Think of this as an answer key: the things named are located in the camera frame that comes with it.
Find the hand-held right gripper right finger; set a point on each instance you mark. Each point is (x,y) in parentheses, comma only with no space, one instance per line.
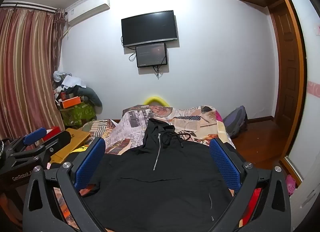
(225,164)

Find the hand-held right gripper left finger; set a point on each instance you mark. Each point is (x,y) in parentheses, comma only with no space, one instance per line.
(90,164)

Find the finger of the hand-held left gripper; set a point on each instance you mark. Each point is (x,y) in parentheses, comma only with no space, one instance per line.
(58,141)
(35,135)

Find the black zip hoodie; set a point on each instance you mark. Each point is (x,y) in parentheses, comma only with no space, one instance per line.
(155,192)

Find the pile of clothes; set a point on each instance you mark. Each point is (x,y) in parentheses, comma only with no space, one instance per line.
(75,86)

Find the red box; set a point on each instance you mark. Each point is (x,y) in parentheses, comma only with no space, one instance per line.
(52,133)

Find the yellow wooden table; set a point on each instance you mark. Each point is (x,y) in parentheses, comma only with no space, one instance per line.
(77,135)

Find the green patterned bag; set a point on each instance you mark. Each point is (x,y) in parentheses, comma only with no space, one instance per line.
(77,115)

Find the orange box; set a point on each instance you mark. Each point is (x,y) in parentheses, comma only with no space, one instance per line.
(71,102)

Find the grey backpack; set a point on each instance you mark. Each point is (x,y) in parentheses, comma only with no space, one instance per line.
(235,123)

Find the newspaper printed blanket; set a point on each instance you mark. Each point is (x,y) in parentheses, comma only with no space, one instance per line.
(135,121)

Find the striped red curtain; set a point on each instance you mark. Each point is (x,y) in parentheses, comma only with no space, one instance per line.
(27,71)

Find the pink slipper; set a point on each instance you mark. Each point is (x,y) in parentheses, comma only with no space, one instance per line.
(290,184)

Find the wooden door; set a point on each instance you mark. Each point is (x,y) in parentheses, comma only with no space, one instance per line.
(287,71)

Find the white air conditioner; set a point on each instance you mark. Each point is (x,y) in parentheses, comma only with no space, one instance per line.
(87,9)

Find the small black wall monitor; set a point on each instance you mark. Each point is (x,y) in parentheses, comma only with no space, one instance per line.
(151,54)

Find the black wall television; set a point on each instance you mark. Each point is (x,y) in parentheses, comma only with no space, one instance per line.
(149,28)

